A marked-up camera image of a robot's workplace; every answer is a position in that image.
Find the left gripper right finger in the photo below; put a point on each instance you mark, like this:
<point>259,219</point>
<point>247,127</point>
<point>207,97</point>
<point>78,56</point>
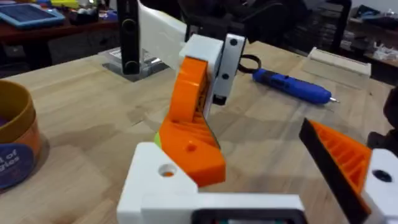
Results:
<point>370,183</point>

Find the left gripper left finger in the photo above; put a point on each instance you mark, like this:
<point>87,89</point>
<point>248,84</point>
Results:
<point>149,177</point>

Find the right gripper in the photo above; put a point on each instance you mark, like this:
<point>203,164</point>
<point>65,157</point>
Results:
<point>217,18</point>

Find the blue electric screwdriver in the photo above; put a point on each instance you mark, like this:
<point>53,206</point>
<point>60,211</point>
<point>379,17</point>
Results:
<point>295,87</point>

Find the green disc with holes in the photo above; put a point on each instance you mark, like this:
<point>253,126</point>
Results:
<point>157,141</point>

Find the white shallow tray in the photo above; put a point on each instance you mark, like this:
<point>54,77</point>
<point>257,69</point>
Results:
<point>340,60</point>

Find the black metal stand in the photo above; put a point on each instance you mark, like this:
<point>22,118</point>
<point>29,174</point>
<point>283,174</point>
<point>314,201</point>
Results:
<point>340,25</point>

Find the orange tub with toys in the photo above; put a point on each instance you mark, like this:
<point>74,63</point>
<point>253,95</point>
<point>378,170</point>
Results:
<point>15,133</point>

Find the blue framed flat panel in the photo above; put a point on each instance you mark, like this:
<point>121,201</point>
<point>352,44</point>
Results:
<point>28,15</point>

